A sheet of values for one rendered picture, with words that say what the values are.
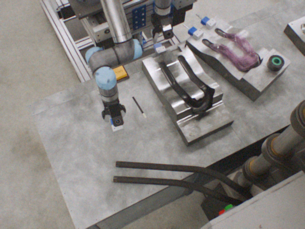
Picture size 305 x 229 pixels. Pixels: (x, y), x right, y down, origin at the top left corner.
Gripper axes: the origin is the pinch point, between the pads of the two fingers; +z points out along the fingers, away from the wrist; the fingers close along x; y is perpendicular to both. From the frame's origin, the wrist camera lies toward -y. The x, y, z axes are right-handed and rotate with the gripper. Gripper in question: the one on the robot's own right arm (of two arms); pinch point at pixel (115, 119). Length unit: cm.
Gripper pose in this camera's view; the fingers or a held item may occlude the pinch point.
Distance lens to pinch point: 152.2
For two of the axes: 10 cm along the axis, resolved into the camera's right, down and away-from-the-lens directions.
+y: -3.3, -8.5, 4.1
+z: -0.1, 4.4, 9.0
